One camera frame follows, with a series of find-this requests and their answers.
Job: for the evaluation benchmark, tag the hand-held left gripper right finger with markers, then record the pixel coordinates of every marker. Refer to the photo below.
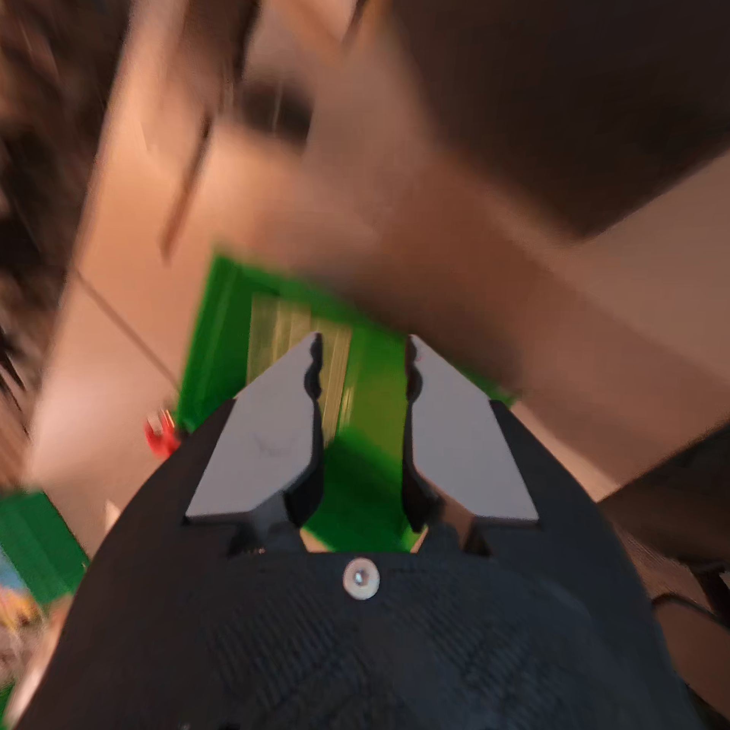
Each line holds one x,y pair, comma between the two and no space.
465,450

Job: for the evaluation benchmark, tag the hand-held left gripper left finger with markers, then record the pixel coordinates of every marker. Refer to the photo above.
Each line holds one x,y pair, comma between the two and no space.
262,445

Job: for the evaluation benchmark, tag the black drawer cabinet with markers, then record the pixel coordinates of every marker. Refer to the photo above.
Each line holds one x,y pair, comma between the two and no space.
542,114

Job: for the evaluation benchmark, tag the small red object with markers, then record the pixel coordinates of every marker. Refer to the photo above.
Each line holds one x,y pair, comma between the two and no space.
161,436

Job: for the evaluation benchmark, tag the green plastic bin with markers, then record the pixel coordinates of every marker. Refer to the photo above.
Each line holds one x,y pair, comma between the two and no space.
370,399

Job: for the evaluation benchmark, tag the green plastic box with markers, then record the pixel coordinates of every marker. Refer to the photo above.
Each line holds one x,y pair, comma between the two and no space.
34,542

